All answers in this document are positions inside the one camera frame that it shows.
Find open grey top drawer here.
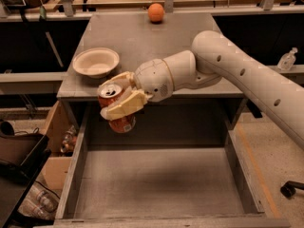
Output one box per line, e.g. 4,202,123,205
45,104,290,228

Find orange soda can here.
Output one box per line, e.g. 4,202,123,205
97,83,136,133

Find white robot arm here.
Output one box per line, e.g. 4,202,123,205
101,30,304,147

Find grey cabinet with top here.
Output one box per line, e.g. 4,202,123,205
58,13,244,151

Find black bin on left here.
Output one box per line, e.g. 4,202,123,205
0,121,51,228

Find cans beside cabinet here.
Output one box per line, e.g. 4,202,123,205
61,125,77,154

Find orange fruit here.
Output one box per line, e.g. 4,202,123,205
148,3,164,23

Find cardboard box on floor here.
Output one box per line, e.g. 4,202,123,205
41,101,71,190

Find black chair caster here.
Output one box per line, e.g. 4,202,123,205
280,180,304,199

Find white paper bowl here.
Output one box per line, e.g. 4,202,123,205
72,47,120,78

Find clear plastic bottle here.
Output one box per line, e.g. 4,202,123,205
277,47,298,71

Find plastic bottles in bag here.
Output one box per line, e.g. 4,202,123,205
18,182,59,220

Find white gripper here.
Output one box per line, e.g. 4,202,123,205
100,59,174,121

